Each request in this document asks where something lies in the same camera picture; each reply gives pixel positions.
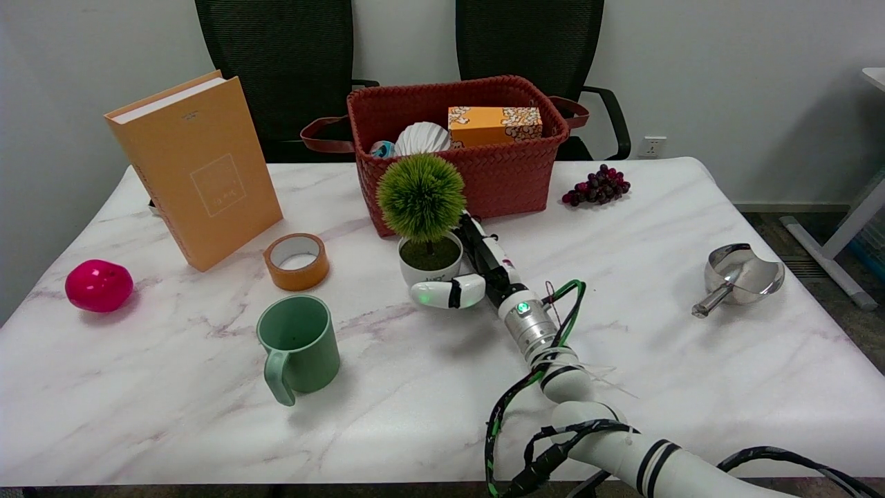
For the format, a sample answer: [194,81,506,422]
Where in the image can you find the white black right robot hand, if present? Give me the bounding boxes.
[409,213,526,311]

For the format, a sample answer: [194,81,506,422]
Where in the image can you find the green ball plant white pot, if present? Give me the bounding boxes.
[376,154,467,288]

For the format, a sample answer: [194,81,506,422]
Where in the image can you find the red woven basket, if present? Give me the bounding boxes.
[300,75,590,238]

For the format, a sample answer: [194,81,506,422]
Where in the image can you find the dark purple grape bunch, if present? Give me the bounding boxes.
[561,164,631,208]

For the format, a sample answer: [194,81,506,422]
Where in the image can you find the orange patterned box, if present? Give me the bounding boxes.
[447,106,543,148]

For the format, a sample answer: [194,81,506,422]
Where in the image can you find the white pleated ball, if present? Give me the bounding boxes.
[394,122,452,157]

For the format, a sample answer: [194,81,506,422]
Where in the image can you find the green mug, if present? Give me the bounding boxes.
[256,295,341,407]

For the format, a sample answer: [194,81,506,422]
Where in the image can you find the orange tape roll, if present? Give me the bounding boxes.
[263,232,330,292]

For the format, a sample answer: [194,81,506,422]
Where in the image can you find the black mesh office chair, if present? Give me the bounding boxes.
[194,0,380,164]
[455,0,632,161]

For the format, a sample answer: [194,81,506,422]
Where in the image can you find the steel scoop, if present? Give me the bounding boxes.
[691,243,786,319]

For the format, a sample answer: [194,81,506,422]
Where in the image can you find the orange hardcover book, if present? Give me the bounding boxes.
[104,70,284,273]

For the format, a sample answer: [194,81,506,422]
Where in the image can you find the white side desk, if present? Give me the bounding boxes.
[780,67,885,311]

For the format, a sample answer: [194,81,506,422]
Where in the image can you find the magenta ball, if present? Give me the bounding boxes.
[65,259,134,313]

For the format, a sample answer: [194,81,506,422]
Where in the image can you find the black green robot cable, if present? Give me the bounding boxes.
[483,279,588,498]

